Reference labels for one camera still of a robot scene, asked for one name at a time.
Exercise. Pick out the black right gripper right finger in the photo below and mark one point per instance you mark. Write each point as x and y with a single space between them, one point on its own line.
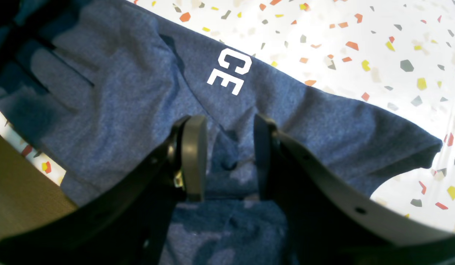
330 223

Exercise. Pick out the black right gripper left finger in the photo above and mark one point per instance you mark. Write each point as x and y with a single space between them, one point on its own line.
128 224

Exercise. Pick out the blue T-shirt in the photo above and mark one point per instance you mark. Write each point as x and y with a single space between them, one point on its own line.
97 85

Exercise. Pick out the terrazzo patterned tablecloth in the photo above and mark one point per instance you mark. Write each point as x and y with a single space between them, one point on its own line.
395 54

